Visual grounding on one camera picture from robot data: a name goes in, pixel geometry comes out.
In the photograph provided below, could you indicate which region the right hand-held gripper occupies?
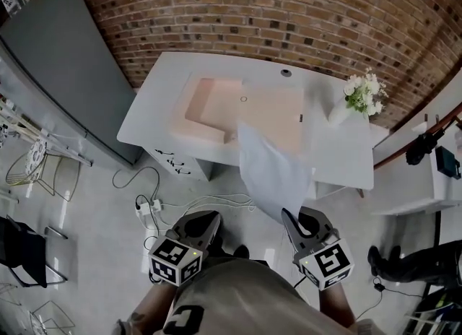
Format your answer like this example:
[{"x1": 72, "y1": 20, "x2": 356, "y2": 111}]
[{"x1": 281, "y1": 206, "x2": 355, "y2": 292}]

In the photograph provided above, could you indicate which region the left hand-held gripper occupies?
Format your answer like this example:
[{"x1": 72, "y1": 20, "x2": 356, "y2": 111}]
[{"x1": 147, "y1": 210, "x2": 222, "y2": 287}]

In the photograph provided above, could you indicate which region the pink box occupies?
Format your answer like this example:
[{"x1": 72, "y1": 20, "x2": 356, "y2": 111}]
[{"x1": 169, "y1": 71, "x2": 306, "y2": 157}]

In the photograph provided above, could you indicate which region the person's right forearm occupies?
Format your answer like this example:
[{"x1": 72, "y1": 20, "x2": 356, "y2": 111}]
[{"x1": 317, "y1": 284, "x2": 358, "y2": 331}]

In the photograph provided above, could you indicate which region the person's left forearm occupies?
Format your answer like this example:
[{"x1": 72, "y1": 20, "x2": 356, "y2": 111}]
[{"x1": 124, "y1": 282, "x2": 181, "y2": 335}]

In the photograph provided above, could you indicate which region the person's left black shoe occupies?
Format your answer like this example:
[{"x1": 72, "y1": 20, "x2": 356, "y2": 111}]
[{"x1": 209, "y1": 238, "x2": 227, "y2": 257}]

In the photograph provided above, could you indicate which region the white desk drawer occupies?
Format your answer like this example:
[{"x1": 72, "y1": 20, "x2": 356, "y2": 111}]
[
  {"x1": 144, "y1": 145, "x2": 198, "y2": 161},
  {"x1": 169, "y1": 166, "x2": 210, "y2": 182},
  {"x1": 158, "y1": 156, "x2": 205, "y2": 171}
]

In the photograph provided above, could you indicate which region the white desk with drawers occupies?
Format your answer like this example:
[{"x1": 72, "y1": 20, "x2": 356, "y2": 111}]
[{"x1": 115, "y1": 51, "x2": 375, "y2": 201}]

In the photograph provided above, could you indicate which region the person's beige shirt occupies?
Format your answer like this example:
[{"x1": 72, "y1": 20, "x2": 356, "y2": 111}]
[{"x1": 115, "y1": 256, "x2": 387, "y2": 335}]

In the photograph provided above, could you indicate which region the white shelf unit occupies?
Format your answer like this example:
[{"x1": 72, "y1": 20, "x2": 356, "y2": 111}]
[{"x1": 371, "y1": 91, "x2": 462, "y2": 217}]

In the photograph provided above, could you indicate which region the wooden coat rack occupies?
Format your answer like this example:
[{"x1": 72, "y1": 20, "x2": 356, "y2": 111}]
[{"x1": 373, "y1": 104, "x2": 462, "y2": 170}]

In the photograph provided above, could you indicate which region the white vase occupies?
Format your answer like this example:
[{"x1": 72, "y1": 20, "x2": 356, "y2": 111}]
[{"x1": 326, "y1": 97, "x2": 349, "y2": 125}]

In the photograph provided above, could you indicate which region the black metal pole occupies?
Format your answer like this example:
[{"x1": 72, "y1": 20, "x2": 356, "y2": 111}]
[{"x1": 431, "y1": 210, "x2": 443, "y2": 248}]

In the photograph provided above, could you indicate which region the black hanging bag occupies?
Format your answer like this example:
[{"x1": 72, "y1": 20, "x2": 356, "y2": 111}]
[{"x1": 406, "y1": 131, "x2": 447, "y2": 165}]

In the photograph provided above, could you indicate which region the white flower bouquet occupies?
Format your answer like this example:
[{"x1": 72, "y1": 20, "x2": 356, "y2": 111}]
[{"x1": 342, "y1": 68, "x2": 389, "y2": 117}]

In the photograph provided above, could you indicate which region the white metal rack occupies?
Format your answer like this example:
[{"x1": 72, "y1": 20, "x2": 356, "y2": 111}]
[{"x1": 0, "y1": 98, "x2": 95, "y2": 168}]

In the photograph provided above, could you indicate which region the dark teal box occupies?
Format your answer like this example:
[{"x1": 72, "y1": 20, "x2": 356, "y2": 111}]
[{"x1": 435, "y1": 145, "x2": 462, "y2": 179}]

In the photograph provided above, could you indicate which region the patterned round cushion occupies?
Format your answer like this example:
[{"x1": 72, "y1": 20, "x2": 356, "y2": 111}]
[{"x1": 27, "y1": 138, "x2": 48, "y2": 174}]

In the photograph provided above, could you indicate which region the black chair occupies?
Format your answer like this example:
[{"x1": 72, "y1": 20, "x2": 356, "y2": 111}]
[{"x1": 0, "y1": 214, "x2": 69, "y2": 290}]

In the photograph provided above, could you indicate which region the grey refrigerator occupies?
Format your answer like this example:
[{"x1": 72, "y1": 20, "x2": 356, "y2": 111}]
[{"x1": 0, "y1": 0, "x2": 144, "y2": 168}]

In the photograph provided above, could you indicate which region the white printed tag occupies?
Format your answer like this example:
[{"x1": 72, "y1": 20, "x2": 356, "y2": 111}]
[{"x1": 0, "y1": 0, "x2": 21, "y2": 15}]

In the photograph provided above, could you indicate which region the white floor cable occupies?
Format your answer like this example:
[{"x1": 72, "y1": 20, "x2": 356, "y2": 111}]
[{"x1": 144, "y1": 192, "x2": 257, "y2": 240}]

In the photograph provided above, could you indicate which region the black floor cable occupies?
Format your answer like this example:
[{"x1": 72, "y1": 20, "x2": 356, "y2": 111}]
[{"x1": 112, "y1": 166, "x2": 162, "y2": 248}]

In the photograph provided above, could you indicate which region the wire frame chair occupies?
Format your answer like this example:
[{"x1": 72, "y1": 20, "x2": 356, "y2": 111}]
[{"x1": 5, "y1": 137, "x2": 81, "y2": 203}]

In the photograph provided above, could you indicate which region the wire frame stool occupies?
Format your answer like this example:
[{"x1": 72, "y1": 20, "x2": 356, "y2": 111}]
[{"x1": 28, "y1": 299, "x2": 77, "y2": 335}]

